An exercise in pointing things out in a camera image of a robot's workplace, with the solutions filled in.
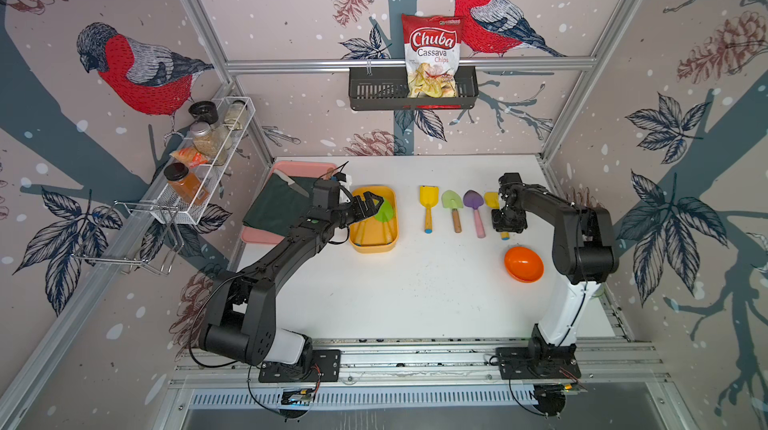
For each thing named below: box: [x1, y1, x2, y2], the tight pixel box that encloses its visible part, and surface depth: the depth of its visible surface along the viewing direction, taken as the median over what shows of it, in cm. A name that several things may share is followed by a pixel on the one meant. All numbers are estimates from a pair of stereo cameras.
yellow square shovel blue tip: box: [419, 185, 439, 234], surface depth 109 cm
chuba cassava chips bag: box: [402, 14, 464, 99], surface depth 85 cm
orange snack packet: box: [169, 145, 209, 169], surface depth 71 cm
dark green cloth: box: [242, 174, 316, 236], surface depth 110 cm
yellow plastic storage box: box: [350, 185, 398, 253], surface depth 100 cm
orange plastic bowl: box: [504, 246, 545, 284], surface depth 90 cm
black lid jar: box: [188, 100, 219, 125], surface depth 75 cm
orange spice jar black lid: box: [164, 162, 210, 206], surface depth 67 cm
